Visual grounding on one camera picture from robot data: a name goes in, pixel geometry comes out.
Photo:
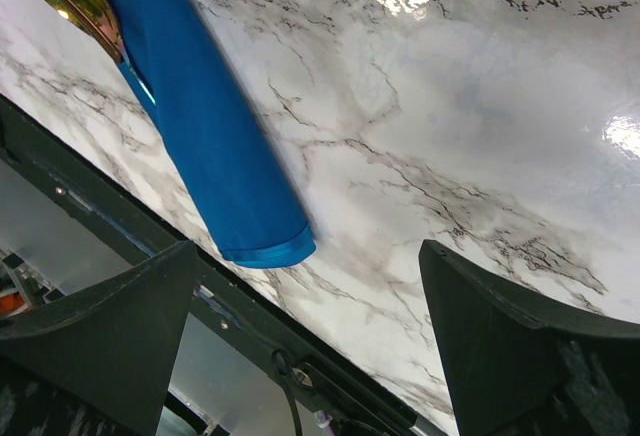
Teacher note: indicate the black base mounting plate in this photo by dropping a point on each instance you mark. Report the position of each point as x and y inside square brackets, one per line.
[233, 309]

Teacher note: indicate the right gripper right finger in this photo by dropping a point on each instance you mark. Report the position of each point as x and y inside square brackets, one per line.
[517, 362]

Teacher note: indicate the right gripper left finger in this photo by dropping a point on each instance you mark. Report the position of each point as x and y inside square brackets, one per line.
[99, 361]

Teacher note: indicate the aluminium frame rail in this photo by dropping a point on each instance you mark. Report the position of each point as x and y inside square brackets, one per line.
[22, 287]

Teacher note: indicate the blue cloth napkin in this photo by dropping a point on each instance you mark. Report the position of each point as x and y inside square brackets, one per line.
[235, 180]

